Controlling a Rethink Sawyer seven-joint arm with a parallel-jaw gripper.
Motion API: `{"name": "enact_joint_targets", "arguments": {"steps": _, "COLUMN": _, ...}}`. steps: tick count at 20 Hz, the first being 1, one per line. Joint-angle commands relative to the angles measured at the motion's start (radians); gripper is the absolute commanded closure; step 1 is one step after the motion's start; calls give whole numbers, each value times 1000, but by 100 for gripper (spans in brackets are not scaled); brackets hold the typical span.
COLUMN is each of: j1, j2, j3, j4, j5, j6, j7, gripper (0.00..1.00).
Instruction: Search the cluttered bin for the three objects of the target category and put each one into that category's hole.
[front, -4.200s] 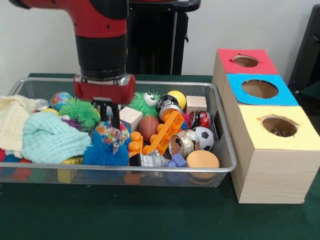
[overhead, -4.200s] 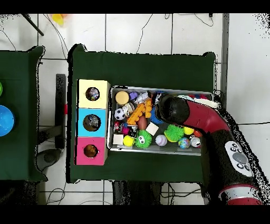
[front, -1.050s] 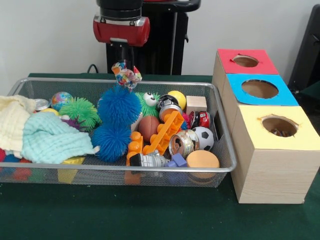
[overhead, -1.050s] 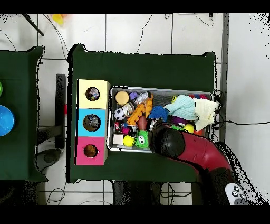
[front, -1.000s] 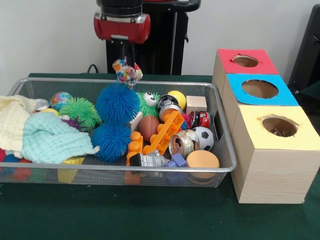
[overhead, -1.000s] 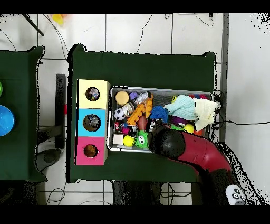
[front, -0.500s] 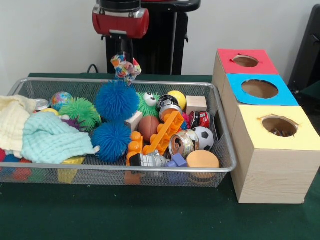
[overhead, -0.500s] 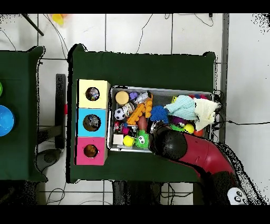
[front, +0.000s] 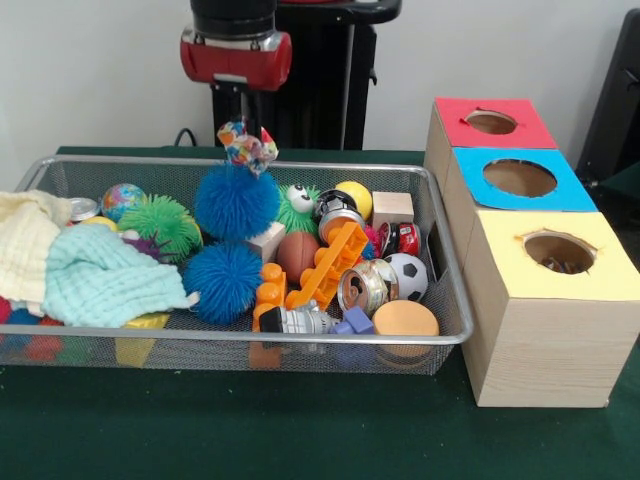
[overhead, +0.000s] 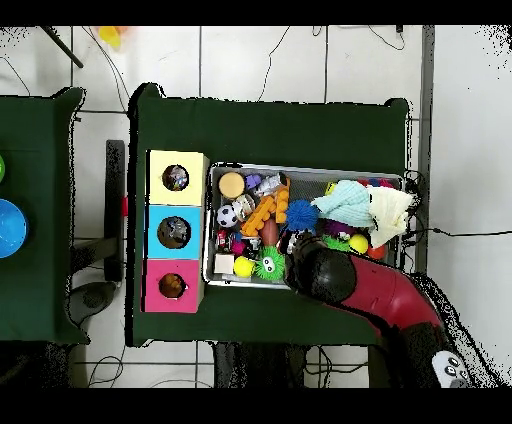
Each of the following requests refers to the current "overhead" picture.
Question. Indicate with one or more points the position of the multicolour cartoon print cloth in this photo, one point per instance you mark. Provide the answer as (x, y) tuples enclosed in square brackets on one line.
[(175, 178)]

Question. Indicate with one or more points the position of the mint green cloth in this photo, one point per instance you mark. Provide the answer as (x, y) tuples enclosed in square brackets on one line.
[(346, 204)]

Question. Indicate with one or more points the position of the yellow rubber duck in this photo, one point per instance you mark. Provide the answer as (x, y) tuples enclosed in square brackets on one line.
[(172, 286)]

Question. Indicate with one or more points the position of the cream yellow cloth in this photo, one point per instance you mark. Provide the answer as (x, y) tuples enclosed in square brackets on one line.
[(390, 212)]

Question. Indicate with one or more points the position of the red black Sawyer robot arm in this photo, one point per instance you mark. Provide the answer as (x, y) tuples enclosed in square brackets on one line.
[(368, 288)]

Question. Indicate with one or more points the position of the shallow clear mesh bin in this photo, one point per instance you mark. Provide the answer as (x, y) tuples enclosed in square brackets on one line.
[(220, 280)]

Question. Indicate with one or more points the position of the wooden box with three holes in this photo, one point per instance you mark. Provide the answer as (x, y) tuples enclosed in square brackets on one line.
[(160, 208)]

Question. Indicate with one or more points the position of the orange plastic toy brick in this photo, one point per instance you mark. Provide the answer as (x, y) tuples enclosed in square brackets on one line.
[(266, 212)]

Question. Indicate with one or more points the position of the brown toy football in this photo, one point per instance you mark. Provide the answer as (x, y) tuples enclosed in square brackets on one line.
[(270, 232)]

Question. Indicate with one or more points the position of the black white toy soccer ball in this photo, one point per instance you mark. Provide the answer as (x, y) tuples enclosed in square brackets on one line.
[(227, 216)]

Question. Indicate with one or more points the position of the peach orange ball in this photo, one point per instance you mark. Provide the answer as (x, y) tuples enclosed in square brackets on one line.
[(231, 186)]

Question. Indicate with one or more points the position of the blue spiky ball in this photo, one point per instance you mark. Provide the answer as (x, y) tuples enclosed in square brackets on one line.
[(302, 214)]

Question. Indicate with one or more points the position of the green spiky ball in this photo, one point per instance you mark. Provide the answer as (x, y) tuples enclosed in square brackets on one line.
[(270, 262)]

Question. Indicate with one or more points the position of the yellow ball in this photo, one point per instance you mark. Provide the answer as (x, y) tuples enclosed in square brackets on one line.
[(358, 244), (244, 266)]

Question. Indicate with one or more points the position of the small wooden cube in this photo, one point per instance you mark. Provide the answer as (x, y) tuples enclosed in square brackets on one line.
[(225, 264)]

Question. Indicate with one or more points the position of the orange red ball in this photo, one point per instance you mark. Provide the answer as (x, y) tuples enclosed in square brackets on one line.
[(376, 252)]

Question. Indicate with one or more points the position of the black chair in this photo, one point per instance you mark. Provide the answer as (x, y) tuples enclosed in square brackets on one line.
[(116, 240)]

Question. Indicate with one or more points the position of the grey metal beam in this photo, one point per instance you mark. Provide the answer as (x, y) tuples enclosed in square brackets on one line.
[(424, 120)]

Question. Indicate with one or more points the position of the green cloth side table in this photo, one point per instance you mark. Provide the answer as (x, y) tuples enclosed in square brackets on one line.
[(48, 216)]

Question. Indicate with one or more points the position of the yellow floor object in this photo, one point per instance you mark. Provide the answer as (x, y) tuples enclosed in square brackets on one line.
[(110, 36)]

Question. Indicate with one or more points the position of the blue round disc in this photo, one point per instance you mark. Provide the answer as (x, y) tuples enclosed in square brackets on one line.
[(10, 228)]

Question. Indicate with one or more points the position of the black rod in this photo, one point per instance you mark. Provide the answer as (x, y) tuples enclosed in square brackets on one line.
[(62, 46)]

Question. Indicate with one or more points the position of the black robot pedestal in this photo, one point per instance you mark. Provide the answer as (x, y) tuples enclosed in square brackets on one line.
[(256, 368)]

